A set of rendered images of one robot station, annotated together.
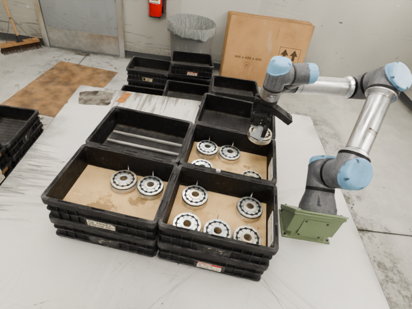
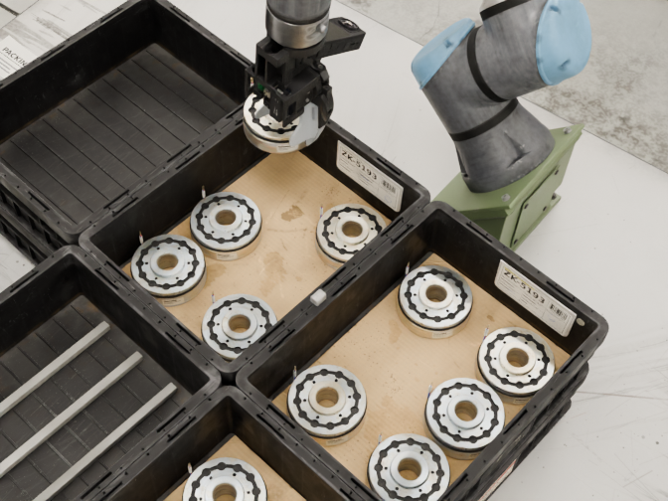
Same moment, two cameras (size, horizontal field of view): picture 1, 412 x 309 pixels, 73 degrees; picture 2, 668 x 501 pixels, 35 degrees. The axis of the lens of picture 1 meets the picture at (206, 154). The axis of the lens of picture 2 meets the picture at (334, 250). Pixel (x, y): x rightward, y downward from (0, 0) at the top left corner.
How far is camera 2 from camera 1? 0.73 m
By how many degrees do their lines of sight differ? 37
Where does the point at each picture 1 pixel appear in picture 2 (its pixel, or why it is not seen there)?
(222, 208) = (391, 358)
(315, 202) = (510, 153)
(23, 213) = not seen: outside the picture
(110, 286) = not seen: outside the picture
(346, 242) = (573, 163)
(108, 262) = not seen: outside the picture
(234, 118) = (77, 112)
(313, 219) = (534, 189)
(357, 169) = (567, 26)
